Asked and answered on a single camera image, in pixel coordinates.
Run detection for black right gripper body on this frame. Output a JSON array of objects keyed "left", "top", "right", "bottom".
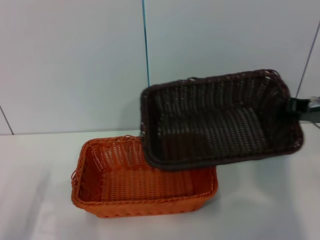
[{"left": 298, "top": 95, "right": 320, "bottom": 125}]

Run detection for orange woven plastic basket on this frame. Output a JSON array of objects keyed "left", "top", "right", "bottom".
[{"left": 70, "top": 135, "right": 219, "bottom": 219}]

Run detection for dark brown woven basket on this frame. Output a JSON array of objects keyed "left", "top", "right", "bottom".
[{"left": 139, "top": 68, "right": 306, "bottom": 172}]

